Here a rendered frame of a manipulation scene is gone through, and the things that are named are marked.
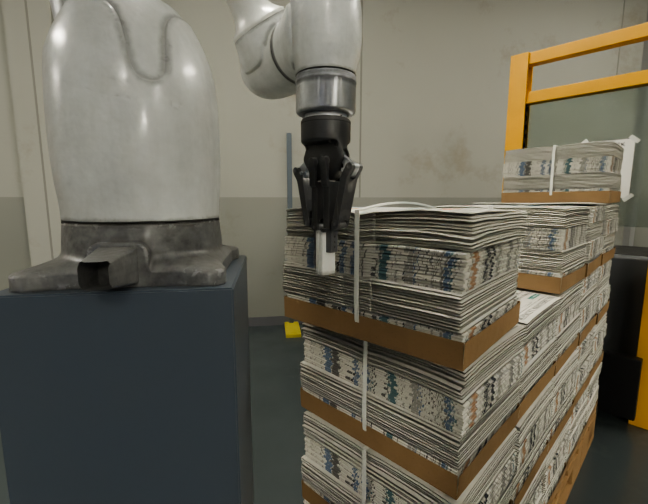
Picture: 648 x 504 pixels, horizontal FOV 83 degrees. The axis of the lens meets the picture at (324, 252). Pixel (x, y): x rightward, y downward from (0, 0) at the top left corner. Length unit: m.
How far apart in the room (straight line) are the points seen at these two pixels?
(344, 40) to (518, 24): 3.55
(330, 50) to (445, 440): 0.61
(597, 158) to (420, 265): 1.23
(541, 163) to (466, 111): 1.96
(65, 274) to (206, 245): 0.12
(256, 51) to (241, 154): 2.48
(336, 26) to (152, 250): 0.38
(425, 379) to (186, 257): 0.44
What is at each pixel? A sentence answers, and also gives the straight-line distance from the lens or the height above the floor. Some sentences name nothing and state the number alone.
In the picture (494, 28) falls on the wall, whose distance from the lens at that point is 3.94.
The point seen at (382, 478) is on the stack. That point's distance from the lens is 0.82.
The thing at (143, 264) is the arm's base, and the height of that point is 1.02.
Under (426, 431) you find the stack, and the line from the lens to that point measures 0.70.
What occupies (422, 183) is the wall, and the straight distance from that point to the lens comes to 3.39.
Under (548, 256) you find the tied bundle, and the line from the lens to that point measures 1.12.
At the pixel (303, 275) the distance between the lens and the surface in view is 0.72.
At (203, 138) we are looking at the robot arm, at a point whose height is 1.14.
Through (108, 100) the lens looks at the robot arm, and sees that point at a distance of 0.38.
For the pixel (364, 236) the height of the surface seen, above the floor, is 1.02.
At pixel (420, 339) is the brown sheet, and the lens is 0.59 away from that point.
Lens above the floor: 1.08
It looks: 8 degrees down
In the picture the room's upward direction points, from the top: straight up
